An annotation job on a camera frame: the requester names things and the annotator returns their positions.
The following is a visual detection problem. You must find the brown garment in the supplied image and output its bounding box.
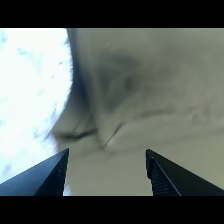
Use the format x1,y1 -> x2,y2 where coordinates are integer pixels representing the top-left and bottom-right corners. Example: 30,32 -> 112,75
46,27 -> 224,197

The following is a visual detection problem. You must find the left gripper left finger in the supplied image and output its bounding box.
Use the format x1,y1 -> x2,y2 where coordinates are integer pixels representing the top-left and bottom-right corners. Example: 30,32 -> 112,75
0,147 -> 70,197

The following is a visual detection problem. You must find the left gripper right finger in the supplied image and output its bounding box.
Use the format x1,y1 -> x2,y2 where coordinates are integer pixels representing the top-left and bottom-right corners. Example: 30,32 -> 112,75
145,148 -> 224,197

